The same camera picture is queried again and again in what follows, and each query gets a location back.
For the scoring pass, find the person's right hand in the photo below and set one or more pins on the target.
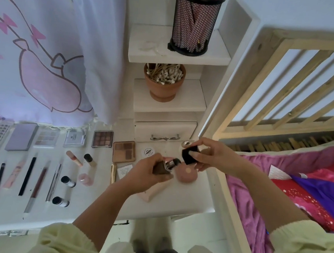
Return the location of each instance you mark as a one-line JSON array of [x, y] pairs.
[[223, 157]]

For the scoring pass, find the person's left hand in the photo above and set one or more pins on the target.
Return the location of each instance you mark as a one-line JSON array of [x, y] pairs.
[[144, 176]]

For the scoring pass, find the pink foundation tube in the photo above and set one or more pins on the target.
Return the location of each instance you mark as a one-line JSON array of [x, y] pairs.
[[155, 192]]

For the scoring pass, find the square bottle with black cap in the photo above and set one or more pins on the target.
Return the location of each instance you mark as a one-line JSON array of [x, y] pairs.
[[163, 166]]

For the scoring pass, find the small round white jar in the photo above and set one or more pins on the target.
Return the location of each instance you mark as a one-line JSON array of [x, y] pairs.
[[148, 151]]

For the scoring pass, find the tan eyeshadow palette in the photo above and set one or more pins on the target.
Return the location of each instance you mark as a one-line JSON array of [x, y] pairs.
[[124, 151]]

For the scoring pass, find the pink cushion compact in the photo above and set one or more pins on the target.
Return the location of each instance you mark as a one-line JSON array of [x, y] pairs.
[[187, 174]]

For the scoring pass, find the dark brown eyeshadow palette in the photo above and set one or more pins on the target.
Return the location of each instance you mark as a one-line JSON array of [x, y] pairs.
[[102, 139]]

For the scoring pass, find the clear eyeshadow palette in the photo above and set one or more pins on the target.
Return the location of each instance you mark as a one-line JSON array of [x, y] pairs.
[[47, 137]]

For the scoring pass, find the lavender rectangular palette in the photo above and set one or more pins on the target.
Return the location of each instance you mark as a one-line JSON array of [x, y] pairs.
[[21, 137]]

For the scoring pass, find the person's left forearm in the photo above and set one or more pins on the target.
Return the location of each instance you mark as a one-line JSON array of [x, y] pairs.
[[101, 213]]

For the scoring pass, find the person's right forearm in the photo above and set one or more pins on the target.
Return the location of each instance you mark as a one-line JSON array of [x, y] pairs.
[[278, 202]]

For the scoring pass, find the white table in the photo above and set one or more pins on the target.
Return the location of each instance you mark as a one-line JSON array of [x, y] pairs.
[[188, 207]]

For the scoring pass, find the white paper sheet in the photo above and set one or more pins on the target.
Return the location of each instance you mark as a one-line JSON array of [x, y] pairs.
[[279, 172]]

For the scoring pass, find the terracotta pot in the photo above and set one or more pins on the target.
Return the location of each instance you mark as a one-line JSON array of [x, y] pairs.
[[163, 92]]

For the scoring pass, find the red shiny packet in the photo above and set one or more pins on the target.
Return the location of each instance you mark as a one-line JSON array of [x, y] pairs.
[[308, 202]]

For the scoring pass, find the bunch of cotton swabs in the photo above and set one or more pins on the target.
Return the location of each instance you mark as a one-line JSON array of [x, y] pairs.
[[165, 72]]

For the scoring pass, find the blue cloth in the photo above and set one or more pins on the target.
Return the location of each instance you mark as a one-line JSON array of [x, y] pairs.
[[326, 192]]

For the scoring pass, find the white shelf unit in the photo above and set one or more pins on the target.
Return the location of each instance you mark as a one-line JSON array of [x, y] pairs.
[[163, 44]]

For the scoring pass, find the dark container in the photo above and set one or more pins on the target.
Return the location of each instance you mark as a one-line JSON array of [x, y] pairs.
[[195, 27]]

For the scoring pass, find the pink cartoon print cloth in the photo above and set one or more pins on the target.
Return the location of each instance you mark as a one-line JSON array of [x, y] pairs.
[[45, 41]]

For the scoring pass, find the wooden bed frame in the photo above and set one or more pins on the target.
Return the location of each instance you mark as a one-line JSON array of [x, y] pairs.
[[243, 79]]

